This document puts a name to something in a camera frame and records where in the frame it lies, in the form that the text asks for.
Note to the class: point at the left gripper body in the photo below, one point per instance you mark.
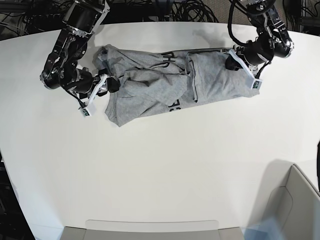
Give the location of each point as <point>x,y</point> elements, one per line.
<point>254,53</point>

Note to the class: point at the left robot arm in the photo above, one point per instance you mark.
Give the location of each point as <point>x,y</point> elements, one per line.
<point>263,15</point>

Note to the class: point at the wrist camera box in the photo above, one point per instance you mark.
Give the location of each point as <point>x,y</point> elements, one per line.
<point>88,110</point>
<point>256,84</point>

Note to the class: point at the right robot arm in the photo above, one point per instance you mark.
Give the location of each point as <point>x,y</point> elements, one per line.
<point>60,70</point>

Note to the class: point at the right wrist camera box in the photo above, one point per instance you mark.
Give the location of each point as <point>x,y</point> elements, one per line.
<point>88,110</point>

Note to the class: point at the grey bin at right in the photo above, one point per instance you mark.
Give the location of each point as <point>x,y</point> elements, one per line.
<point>293,210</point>

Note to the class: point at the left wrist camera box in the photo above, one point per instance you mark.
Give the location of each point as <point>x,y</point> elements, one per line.
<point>256,84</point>

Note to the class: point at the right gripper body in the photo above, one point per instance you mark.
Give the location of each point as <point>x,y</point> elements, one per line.
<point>79,81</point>

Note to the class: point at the grey T-shirt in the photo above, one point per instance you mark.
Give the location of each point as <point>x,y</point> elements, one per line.
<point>157,83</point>

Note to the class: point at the grey tray at bottom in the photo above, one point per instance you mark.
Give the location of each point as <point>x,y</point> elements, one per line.
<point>124,230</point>

